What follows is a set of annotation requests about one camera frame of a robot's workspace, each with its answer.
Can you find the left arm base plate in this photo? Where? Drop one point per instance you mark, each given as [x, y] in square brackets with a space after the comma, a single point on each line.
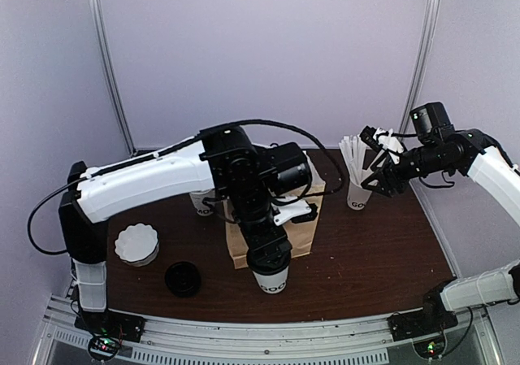
[114, 324]

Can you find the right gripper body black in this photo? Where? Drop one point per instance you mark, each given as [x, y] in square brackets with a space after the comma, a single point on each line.
[400, 181]

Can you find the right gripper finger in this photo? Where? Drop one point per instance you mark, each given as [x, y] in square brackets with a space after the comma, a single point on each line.
[374, 179]
[382, 189]

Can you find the black plastic cup lid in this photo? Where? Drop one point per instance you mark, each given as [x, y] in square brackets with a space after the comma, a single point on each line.
[268, 269]

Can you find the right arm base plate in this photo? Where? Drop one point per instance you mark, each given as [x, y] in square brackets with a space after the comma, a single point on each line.
[428, 320]

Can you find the stack of white paper cups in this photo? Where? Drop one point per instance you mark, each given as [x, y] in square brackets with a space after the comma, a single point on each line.
[203, 201]

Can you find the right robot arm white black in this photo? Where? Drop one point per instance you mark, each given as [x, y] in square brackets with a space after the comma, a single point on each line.
[446, 150]

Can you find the white cup holding straws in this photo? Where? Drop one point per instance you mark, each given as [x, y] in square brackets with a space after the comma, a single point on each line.
[357, 196]

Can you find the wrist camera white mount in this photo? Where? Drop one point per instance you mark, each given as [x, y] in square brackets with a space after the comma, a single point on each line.
[296, 213]
[383, 142]

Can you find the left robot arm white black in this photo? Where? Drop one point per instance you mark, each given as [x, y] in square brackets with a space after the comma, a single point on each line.
[258, 181]

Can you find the stack of black lids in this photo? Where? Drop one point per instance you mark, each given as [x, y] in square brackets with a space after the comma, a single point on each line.
[183, 279]

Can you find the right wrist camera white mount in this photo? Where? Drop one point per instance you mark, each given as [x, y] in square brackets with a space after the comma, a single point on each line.
[383, 142]

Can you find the aluminium corner post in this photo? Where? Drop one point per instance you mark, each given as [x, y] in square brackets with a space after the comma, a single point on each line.
[429, 23]
[109, 74]

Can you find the aluminium front rail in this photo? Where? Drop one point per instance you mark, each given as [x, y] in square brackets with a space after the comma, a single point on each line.
[366, 340]

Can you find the left aluminium corner post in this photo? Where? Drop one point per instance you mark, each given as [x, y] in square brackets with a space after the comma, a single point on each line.
[109, 74]

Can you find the brown paper bag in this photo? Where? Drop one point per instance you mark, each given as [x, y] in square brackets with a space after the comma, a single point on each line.
[301, 235]

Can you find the right aluminium corner post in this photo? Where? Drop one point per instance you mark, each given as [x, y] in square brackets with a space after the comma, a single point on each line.
[429, 23]

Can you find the white paper coffee cup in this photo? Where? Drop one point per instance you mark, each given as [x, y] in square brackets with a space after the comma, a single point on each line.
[271, 282]

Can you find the white scalloped ceramic dish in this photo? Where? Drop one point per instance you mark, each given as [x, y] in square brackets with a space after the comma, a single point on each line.
[137, 245]

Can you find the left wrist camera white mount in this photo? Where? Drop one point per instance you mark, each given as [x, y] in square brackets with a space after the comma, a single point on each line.
[296, 213]

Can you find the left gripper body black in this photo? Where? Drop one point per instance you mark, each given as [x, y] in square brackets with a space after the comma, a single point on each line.
[255, 236]

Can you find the bundle of white wrapped straws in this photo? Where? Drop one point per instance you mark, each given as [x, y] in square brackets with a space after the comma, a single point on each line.
[358, 158]

